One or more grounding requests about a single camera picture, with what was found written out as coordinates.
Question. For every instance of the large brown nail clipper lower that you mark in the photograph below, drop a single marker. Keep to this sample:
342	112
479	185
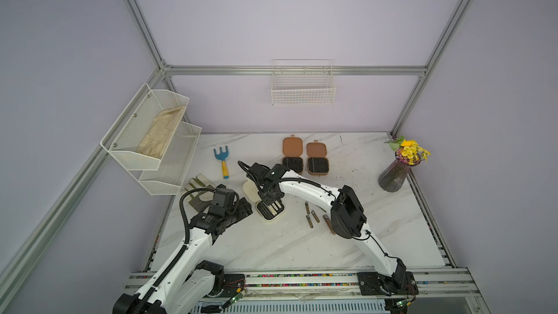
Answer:
328	223

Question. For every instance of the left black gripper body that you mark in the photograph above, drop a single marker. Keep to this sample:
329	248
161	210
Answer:
238	211

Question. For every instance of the dark glass vase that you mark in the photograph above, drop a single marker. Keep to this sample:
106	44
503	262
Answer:
392	179

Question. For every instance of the white wire wall basket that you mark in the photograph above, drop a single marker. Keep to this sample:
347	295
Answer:
303	89

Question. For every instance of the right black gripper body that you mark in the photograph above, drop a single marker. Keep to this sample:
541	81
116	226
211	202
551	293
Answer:
268	195

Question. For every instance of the beige cloth glove in shelf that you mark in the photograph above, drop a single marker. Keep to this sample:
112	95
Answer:
155	142

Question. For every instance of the yellow flower bouquet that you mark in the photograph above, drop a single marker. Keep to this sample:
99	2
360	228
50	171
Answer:
408	152

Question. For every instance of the white mesh upper shelf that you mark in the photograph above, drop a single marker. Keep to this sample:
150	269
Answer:
123	138

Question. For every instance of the blue yellow toy rake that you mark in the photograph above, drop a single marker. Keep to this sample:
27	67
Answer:
222	155

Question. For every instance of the cream nail clipper case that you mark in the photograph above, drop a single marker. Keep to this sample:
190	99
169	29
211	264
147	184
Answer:
268	213

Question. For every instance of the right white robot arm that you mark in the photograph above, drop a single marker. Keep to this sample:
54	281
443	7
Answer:
346	213

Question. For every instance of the white mesh shelf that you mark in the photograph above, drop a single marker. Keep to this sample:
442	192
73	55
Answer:
170	176
123	138

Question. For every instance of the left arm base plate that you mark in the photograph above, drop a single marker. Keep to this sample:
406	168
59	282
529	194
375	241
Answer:
226	285

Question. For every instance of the white mesh lower shelf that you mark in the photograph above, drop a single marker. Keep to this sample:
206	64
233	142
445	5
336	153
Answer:
170	176

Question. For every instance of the green beige glove on table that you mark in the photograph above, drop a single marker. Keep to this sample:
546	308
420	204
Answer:
198	192

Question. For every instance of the aluminium frame rail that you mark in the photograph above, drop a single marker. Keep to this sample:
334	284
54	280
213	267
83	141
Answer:
268	70

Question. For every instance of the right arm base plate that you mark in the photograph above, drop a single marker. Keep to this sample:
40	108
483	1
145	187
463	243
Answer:
373	284

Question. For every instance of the brown case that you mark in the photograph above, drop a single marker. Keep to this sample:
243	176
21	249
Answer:
317	161
292	151

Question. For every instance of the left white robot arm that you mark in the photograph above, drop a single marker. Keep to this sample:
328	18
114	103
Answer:
186	277

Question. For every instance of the brown case left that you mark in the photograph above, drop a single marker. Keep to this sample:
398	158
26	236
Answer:
292	151

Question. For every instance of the brown case right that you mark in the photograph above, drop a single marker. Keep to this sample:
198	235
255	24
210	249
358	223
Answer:
317	161

